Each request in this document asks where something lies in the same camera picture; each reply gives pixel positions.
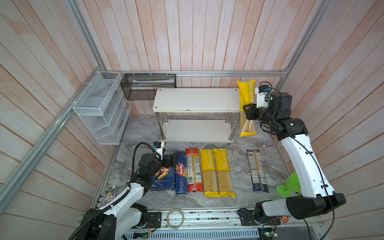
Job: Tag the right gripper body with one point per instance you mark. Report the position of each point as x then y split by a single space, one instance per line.
264 117

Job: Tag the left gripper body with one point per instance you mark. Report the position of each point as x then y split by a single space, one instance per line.
158 164

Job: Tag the yellow spaghetti bag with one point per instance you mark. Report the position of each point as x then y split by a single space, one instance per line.
246 93
210 184
223 173

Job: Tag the dark blue spaghetti bag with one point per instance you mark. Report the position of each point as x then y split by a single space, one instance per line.
257 171

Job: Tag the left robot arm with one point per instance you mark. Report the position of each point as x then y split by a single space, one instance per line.
113 220

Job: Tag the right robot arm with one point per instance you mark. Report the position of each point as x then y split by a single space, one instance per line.
317 196

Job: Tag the blue Barilla pasta box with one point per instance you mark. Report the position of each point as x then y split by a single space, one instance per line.
164 180

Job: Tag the white two-tier shelf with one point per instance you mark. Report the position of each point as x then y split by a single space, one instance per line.
198 100

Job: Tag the narrow blue Barilla spaghetti box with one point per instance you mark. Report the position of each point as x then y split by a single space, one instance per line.
181 177

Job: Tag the red spaghetti bag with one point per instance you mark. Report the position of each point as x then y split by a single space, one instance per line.
194 170

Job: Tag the small printed card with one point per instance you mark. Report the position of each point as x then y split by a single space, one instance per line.
109 194

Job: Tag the black mesh basket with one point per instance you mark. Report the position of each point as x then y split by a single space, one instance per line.
143 87

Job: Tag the green funnel cup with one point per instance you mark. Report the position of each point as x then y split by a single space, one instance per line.
292 186

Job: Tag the red round tag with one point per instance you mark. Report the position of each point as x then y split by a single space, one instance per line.
284 219

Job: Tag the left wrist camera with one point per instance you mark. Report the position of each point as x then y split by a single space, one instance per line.
158 147

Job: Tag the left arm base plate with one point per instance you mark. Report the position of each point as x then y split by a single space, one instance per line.
149 220

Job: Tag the white wire mesh organizer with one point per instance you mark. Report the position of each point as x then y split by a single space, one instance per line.
103 109

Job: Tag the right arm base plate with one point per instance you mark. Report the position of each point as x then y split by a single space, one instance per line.
247 218

